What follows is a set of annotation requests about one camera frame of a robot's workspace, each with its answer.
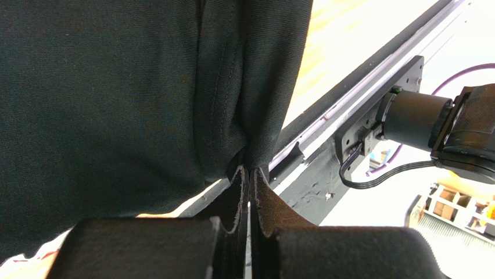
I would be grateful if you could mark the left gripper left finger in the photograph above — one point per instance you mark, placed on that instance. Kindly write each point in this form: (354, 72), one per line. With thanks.
(229, 214)

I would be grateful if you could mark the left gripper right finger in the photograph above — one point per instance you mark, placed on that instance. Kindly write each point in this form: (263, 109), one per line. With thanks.
(270, 219)

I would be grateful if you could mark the black t shirt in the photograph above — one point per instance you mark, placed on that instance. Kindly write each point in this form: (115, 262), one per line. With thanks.
(117, 108)

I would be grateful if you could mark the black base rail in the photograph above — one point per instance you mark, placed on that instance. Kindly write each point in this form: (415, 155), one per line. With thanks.
(355, 52)

